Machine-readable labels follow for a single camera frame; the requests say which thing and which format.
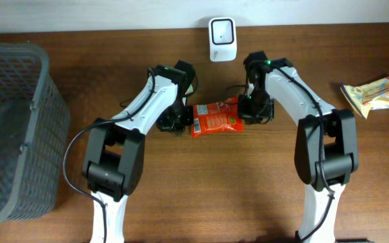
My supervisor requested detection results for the red snack bag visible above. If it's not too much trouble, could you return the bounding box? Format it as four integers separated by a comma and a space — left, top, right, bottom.
191, 97, 244, 138

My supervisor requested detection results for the yellow chips bag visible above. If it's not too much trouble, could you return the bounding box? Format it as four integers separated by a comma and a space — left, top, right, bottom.
340, 76, 389, 119

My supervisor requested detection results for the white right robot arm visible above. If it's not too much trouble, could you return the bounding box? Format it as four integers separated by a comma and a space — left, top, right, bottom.
237, 51, 359, 242

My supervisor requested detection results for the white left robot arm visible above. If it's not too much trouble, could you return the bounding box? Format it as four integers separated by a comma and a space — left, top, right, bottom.
82, 60, 199, 242

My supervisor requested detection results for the white barcode scanner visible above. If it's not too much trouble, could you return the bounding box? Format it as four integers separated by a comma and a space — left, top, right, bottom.
208, 17, 237, 62

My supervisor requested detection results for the grey plastic basket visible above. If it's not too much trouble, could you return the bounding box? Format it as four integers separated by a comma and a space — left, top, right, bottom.
0, 43, 70, 224

